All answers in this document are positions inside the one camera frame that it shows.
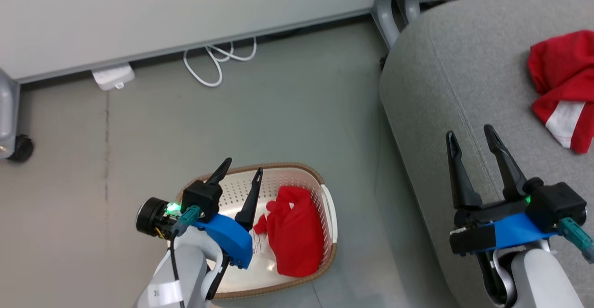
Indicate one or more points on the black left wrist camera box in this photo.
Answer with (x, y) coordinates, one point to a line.
(202, 199)

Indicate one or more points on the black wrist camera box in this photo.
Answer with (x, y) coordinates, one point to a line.
(202, 199)
(554, 206)

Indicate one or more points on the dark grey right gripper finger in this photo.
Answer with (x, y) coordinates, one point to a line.
(457, 173)
(506, 164)

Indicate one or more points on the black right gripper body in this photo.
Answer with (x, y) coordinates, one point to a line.
(473, 238)

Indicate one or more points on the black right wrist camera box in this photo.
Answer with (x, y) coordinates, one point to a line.
(554, 206)

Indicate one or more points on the red cloth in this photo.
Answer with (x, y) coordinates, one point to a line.
(297, 234)

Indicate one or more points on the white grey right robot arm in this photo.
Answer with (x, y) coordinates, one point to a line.
(538, 280)

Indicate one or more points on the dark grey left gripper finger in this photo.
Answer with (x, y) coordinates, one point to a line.
(250, 201)
(217, 173)

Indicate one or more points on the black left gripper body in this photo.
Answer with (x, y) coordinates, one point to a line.
(151, 217)

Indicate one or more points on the blue left camera mount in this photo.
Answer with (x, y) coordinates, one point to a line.
(227, 238)

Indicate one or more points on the black caster wheel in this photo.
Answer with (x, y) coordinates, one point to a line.
(383, 62)
(21, 148)

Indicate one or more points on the red and white garment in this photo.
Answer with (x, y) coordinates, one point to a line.
(564, 76)

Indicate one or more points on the grey fabric sofa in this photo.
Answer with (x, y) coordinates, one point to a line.
(464, 90)

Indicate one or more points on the white power adapter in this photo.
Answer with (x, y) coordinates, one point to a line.
(113, 77)

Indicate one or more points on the beige perforated laundry basket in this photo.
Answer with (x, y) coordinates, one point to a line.
(287, 178)

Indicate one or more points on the blue right camera mount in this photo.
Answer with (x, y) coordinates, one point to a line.
(519, 234)

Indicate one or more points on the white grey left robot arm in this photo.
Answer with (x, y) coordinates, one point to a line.
(181, 275)

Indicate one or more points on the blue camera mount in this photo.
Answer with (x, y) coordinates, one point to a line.
(519, 234)
(227, 238)

